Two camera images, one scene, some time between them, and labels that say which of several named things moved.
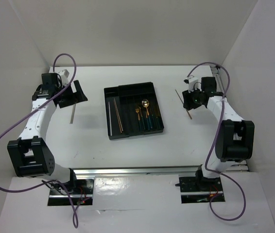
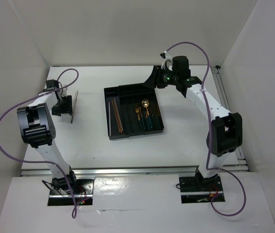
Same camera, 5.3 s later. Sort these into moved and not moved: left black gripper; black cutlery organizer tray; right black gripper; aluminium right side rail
Moved: right black gripper; left black gripper
Not moved: aluminium right side rail; black cutlery organizer tray
